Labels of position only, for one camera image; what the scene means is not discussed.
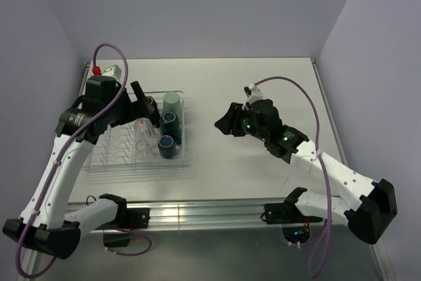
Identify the clear wire dish rack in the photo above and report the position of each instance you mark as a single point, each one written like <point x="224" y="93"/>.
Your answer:
<point x="115" y="149"/>

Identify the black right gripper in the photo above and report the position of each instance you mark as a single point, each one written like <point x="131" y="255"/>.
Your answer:
<point x="231" y="119"/>

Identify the black mug cream interior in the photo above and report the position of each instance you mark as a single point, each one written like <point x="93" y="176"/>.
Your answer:
<point x="153" y="112"/>

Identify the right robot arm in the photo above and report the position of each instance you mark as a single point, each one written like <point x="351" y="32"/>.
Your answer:
<point x="365" y="206"/>

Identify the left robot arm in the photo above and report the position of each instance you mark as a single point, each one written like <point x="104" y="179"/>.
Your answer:
<point x="44" y="225"/>

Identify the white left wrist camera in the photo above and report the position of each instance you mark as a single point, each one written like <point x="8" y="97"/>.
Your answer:
<point x="113" y="71"/>

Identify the aluminium rail frame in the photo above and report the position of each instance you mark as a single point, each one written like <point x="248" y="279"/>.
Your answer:
<point x="222" y="240"/>

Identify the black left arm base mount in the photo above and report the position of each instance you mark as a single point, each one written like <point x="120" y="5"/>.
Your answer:
<point x="135" y="218"/>

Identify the dark blue mug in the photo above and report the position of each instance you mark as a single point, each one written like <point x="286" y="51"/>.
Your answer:
<point x="167" y="147"/>

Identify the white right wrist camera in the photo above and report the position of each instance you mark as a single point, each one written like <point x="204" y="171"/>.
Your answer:
<point x="253" y="94"/>

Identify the large clear glass cup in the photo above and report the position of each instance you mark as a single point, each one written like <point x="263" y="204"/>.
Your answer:
<point x="143" y="130"/>

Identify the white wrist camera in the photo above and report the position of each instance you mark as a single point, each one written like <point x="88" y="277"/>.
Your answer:
<point x="113" y="71"/>
<point x="253" y="94"/>

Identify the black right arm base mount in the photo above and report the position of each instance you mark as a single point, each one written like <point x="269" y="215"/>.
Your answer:
<point x="284" y="213"/>

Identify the dark green mug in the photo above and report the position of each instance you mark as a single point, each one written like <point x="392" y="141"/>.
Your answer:
<point x="170" y="126"/>

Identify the small clear glass cup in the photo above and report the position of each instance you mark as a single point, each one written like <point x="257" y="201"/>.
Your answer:
<point x="145" y="149"/>

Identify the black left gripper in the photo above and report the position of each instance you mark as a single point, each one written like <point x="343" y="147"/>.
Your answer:
<point x="135" y="110"/>

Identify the light green plastic cup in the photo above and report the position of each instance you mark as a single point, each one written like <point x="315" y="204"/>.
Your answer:
<point x="172" y="102"/>

